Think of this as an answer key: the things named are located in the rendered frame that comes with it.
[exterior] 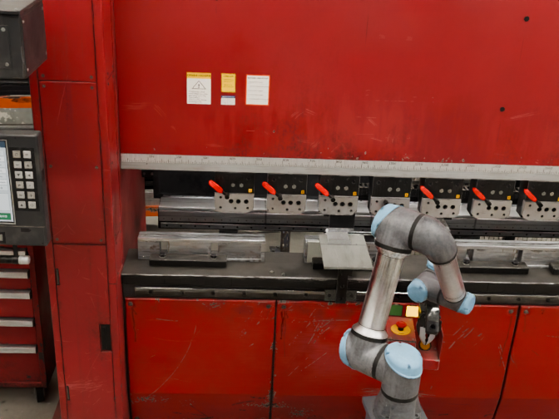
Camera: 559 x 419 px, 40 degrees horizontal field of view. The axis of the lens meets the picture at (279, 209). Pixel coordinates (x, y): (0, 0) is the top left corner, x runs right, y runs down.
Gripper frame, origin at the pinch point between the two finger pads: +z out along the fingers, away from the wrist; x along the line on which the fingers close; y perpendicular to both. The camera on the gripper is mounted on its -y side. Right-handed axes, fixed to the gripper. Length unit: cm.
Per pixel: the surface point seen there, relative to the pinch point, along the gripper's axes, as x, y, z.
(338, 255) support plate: 34.6, 15.9, -25.6
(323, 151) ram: 43, 33, -60
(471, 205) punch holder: -17, 41, -37
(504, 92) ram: -21, 42, -84
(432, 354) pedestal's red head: -2.7, -3.2, 2.5
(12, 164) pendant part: 133, -33, -81
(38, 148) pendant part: 125, -32, -86
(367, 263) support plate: 23.9, 11.1, -26.0
